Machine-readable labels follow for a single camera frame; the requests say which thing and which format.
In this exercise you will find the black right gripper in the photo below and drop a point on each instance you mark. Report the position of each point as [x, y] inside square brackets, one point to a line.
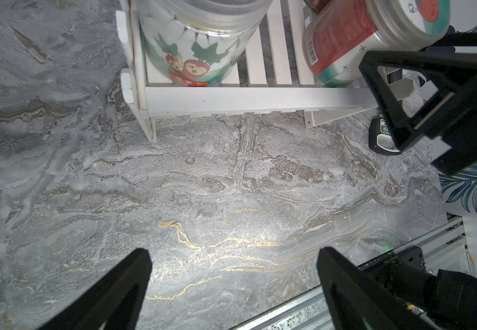
[427, 95]

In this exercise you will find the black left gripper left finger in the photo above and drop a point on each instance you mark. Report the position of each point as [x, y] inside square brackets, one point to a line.
[114, 302]

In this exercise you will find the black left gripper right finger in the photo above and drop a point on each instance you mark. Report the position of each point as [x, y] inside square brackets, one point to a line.
[357, 302]

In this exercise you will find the red strawberry lid jar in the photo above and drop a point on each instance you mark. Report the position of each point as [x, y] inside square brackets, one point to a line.
[336, 41]

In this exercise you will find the green white lid jar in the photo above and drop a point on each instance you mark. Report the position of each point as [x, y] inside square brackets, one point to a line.
[196, 43]

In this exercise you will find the white slatted wooden shelf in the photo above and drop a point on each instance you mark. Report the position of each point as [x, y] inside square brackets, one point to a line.
[260, 83]

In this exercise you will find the black remote-like tool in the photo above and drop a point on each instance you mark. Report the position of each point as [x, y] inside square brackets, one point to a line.
[380, 140]

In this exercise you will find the aluminium front rail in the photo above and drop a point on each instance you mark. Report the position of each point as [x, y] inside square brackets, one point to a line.
[442, 249]

